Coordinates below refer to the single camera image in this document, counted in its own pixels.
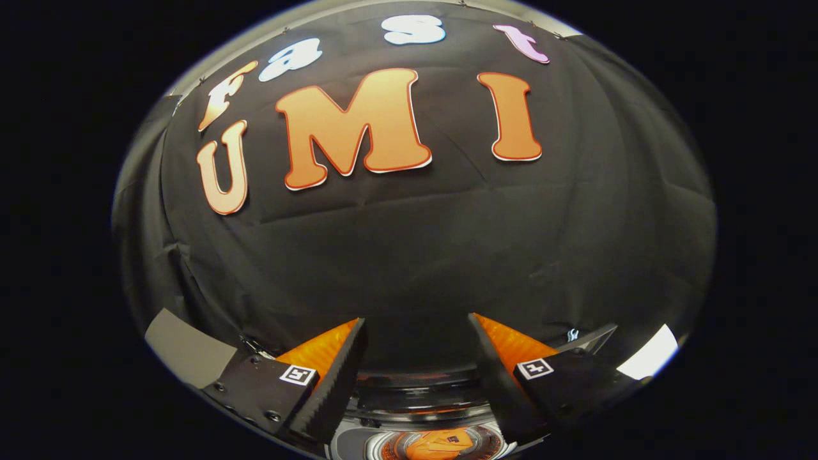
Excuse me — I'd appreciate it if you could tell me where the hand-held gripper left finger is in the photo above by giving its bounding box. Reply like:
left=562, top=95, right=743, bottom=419
left=201, top=318, right=369, bottom=448

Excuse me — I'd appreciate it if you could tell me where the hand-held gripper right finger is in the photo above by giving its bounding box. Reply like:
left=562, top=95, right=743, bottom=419
left=467, top=312, right=649, bottom=445

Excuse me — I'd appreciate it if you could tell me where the dark grey washing machine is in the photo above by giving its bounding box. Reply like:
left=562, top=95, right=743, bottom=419
left=331, top=358, right=520, bottom=460

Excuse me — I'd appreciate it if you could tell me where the yellow polo shirt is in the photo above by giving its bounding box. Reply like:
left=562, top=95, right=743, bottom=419
left=403, top=429, right=477, bottom=460

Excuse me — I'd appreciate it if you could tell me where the black backdrop cloth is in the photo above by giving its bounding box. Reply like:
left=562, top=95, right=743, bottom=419
left=112, top=3, right=716, bottom=384

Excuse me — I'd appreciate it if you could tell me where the small grey cabinet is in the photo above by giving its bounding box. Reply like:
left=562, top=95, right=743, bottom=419
left=144, top=309, right=241, bottom=390

